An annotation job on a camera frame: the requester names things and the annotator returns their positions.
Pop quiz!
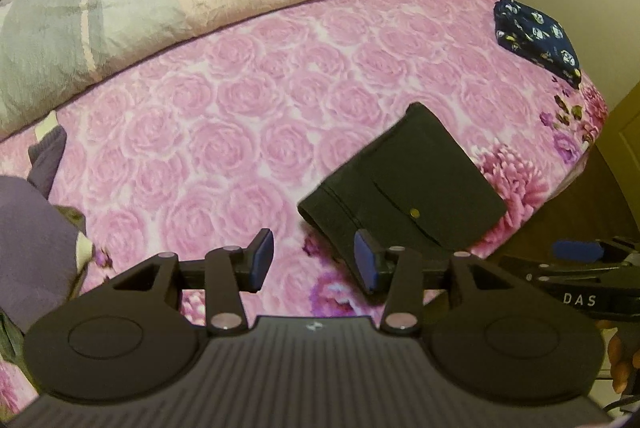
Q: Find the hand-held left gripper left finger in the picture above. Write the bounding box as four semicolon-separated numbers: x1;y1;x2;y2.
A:
114;228;275;336

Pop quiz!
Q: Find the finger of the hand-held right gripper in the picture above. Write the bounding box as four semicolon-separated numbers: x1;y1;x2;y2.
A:
552;236;640;265
500;255;627;285

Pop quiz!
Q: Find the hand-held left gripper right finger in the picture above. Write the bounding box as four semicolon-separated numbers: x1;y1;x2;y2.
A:
353;229;513;336

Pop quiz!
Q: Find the person's right hand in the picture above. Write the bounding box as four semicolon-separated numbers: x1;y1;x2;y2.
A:
606;325;640;394

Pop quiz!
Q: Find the wooden door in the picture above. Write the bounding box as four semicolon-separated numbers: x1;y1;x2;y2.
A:
595;80;640;229

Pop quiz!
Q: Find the pink rose blanket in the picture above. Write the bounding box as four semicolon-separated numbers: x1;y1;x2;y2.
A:
0;0;610;414

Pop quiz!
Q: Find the navy printed garment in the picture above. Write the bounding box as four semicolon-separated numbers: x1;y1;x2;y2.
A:
493;0;582;89

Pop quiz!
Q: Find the purple garment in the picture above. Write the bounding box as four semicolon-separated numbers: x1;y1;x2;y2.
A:
0;113;96;334

